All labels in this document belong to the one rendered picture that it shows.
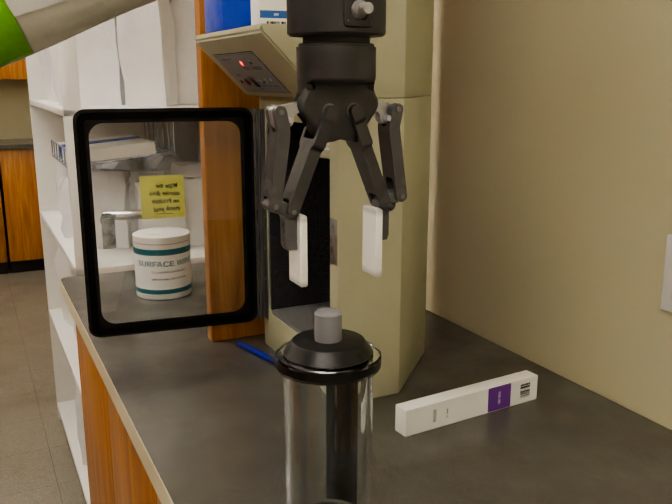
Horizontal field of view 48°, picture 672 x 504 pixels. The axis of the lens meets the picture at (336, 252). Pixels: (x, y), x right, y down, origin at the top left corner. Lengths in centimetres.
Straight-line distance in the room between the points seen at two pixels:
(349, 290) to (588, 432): 40
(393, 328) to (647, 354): 39
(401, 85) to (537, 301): 51
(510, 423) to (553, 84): 58
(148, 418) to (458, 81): 89
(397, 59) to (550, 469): 61
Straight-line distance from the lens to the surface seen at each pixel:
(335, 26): 68
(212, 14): 126
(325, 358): 73
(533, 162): 139
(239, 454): 106
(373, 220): 75
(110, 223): 133
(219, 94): 140
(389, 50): 112
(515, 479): 102
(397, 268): 117
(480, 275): 154
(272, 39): 104
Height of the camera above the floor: 144
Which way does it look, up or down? 13 degrees down
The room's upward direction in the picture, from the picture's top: straight up
